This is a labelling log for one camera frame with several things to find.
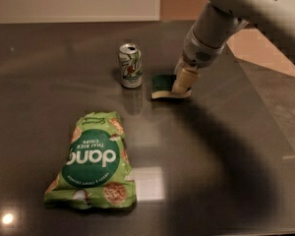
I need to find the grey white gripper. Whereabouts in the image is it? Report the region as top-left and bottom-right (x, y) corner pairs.
(172, 29), (226, 94)

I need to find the green and yellow sponge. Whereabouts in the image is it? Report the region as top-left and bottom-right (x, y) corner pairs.
(150, 75), (192, 99)

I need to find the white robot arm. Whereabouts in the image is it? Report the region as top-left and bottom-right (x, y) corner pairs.
(172, 0), (295, 94)

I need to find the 7up soda can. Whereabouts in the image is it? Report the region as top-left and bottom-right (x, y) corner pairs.
(118, 43), (143, 89)

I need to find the green dang chips bag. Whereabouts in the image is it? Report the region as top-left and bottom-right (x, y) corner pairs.
(44, 111), (137, 209)

